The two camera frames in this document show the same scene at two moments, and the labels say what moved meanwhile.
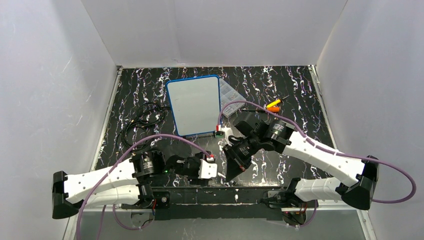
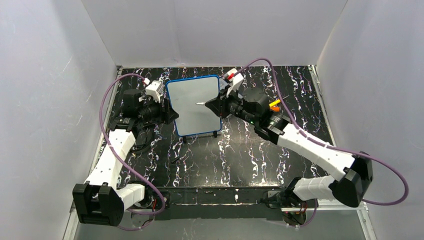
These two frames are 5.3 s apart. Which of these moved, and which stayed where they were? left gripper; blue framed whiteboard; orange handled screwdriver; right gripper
Moved: left gripper; right gripper
Stayed: blue framed whiteboard; orange handled screwdriver
